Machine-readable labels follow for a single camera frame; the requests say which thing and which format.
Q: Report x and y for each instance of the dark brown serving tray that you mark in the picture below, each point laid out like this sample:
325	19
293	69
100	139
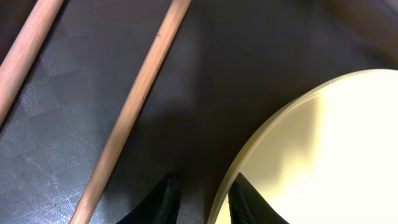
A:
232	65

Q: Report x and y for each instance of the wooden chopstick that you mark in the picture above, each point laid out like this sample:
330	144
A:
24	50
130	111

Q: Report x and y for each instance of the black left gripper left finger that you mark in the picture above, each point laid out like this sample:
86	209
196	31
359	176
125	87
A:
160	206

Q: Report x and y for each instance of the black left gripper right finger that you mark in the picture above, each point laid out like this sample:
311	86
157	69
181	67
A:
247	206

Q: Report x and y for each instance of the yellow round plate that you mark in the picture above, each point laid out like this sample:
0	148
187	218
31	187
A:
328	156

